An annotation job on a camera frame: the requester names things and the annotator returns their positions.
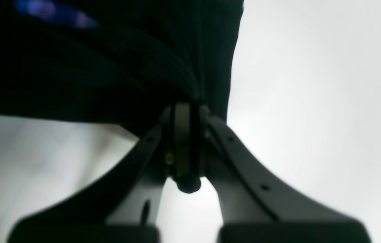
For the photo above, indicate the black T-shirt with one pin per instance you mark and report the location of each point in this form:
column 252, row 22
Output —
column 142, row 56

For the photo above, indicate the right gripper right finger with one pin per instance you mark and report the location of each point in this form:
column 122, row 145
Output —
column 257, row 206

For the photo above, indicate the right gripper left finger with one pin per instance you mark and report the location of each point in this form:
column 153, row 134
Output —
column 121, row 206

